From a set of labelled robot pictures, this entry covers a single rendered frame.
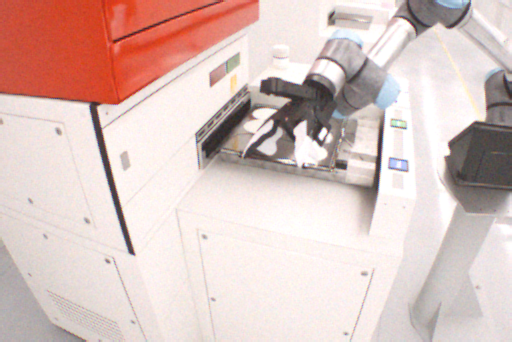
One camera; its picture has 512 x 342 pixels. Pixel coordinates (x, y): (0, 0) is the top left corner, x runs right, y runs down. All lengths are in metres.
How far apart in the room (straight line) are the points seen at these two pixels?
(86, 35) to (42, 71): 0.16
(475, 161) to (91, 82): 1.09
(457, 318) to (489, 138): 1.02
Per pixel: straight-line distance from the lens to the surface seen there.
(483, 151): 1.25
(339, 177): 1.15
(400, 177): 0.99
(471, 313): 1.99
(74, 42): 0.72
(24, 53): 0.84
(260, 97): 1.47
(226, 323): 1.41
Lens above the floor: 1.48
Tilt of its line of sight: 33 degrees down
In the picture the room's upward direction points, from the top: straight up
